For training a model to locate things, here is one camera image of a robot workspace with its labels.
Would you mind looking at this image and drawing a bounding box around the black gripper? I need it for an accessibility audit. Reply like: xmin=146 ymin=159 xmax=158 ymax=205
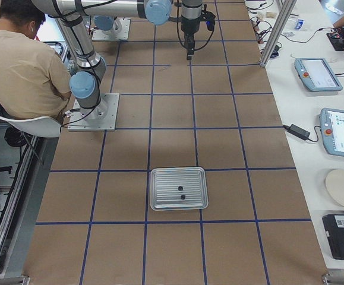
xmin=181 ymin=18 xmax=201 ymax=61

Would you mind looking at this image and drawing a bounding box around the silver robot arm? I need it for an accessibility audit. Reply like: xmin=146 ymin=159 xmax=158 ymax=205
xmin=33 ymin=1 xmax=215 ymax=120

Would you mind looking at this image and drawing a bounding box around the silver ribbed metal tray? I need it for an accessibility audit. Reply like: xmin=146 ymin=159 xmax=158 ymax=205
xmin=150 ymin=167 xmax=209 ymax=211

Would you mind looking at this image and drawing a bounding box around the teach pendant far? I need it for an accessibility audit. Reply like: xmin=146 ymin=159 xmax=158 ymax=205
xmin=294 ymin=58 xmax=343 ymax=92

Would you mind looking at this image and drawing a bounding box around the teach pendant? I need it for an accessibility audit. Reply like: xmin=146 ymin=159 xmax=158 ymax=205
xmin=294 ymin=58 xmax=343 ymax=92
xmin=319 ymin=108 xmax=344 ymax=157

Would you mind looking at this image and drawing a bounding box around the black power adapter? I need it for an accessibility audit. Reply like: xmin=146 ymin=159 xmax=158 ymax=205
xmin=283 ymin=124 xmax=310 ymax=141

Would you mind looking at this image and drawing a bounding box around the white plastic chair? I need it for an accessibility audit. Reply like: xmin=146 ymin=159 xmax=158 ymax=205
xmin=0 ymin=116 xmax=61 ymax=138

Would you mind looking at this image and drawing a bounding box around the person in beige shirt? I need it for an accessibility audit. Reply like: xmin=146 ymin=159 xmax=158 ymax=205
xmin=0 ymin=1 xmax=71 ymax=120

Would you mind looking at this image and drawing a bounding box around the teach pendant near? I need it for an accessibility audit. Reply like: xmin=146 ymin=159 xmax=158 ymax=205
xmin=319 ymin=108 xmax=344 ymax=157

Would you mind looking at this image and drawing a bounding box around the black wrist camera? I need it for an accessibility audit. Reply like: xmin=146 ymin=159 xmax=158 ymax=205
xmin=203 ymin=11 xmax=216 ymax=31

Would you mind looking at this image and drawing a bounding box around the aluminium frame post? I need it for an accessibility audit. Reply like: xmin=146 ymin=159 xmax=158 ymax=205
xmin=260 ymin=0 xmax=296 ymax=67

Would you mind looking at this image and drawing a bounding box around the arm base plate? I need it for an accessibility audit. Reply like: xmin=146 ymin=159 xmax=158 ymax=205
xmin=67 ymin=93 xmax=119 ymax=131
xmin=91 ymin=16 xmax=131 ymax=42

